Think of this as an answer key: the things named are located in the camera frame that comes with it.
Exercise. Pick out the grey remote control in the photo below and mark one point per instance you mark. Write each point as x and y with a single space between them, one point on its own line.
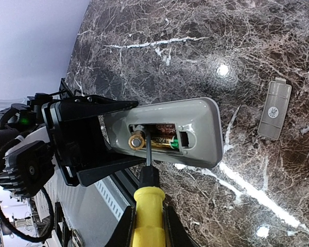
195 122

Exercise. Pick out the white slotted cable duct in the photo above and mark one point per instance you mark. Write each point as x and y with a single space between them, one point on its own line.
115 207

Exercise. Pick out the yellow handled screwdriver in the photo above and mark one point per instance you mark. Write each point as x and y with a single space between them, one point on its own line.
149 226

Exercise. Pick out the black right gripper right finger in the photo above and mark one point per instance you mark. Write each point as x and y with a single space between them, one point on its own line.
175 233

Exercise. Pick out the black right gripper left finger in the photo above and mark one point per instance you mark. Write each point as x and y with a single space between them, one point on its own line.
125 227

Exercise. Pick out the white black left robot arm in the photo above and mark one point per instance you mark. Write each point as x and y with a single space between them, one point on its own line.
28 118

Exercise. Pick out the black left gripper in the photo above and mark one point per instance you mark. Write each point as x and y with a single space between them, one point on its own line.
75 133

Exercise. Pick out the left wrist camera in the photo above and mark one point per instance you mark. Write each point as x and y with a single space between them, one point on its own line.
28 169

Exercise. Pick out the grey battery cover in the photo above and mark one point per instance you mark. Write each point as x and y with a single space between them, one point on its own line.
275 109

